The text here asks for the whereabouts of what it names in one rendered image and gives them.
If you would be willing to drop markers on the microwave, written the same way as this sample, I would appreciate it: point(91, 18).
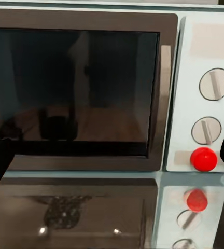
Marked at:
point(112, 87)

